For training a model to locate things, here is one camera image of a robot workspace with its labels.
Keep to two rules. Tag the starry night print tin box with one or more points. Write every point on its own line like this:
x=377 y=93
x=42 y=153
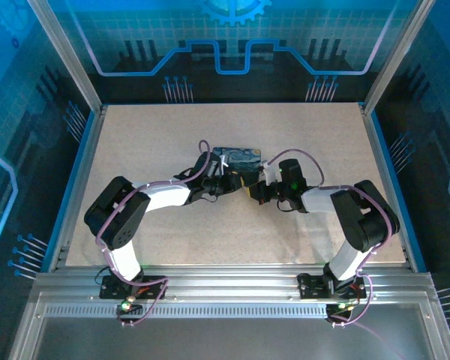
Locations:
x=240 y=157

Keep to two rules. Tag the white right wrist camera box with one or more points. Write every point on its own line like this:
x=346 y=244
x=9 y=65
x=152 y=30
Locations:
x=270 y=173

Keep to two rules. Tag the aluminium frame post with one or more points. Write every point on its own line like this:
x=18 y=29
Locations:
x=397 y=56
x=67 y=56

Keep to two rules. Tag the grey bottom panel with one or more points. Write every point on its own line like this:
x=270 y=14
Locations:
x=228 y=339

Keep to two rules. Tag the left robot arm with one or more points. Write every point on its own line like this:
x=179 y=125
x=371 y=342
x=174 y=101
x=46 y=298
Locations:
x=116 y=213

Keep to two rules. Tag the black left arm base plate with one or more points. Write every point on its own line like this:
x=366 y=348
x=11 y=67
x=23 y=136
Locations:
x=112 y=290

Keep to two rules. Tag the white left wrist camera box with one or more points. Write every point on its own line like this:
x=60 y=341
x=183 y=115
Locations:
x=224 y=163

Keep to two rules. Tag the green LED controller board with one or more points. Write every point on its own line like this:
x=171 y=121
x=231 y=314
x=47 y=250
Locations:
x=127 y=304
x=343 y=308

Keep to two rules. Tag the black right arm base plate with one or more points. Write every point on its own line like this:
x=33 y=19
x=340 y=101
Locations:
x=313 y=287

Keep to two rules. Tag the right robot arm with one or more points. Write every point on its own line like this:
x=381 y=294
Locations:
x=363 y=217

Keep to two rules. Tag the aluminium table side rail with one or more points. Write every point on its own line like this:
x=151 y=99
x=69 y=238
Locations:
x=87 y=157
x=379 y=157

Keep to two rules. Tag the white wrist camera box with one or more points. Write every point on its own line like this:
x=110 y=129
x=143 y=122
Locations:
x=224 y=163
x=270 y=173

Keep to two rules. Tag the wide aluminium mounting rail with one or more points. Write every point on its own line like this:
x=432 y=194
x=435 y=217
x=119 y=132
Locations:
x=232 y=285

